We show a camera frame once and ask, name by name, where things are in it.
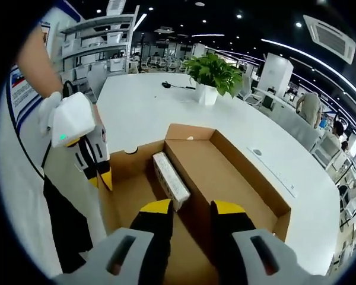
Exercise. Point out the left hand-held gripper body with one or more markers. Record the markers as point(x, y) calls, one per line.
point(72, 118)

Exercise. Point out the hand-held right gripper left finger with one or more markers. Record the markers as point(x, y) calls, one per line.
point(148, 237)

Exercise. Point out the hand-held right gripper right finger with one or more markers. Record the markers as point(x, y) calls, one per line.
point(237, 237)

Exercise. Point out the brown cardboard shoe box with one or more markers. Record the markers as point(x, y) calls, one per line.
point(231, 178)

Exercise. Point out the white medicine box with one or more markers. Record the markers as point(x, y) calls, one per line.
point(170, 178)

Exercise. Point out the person's left hand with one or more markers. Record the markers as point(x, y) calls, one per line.
point(46, 115)

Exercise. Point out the person's black trousers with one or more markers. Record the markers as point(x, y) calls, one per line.
point(68, 225)

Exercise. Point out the person in white shirt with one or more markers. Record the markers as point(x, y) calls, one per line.
point(17, 193)

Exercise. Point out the grey shelf rack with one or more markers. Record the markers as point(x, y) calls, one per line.
point(95, 44)

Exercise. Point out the green potted plant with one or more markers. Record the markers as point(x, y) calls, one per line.
point(213, 71)

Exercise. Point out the ceiling light strip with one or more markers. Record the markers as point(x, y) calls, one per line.
point(314, 60)

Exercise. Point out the ceiling air conditioner vent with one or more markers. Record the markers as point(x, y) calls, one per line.
point(329, 38)

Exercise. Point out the blue bordered wall poster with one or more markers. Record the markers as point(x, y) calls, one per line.
point(22, 92)

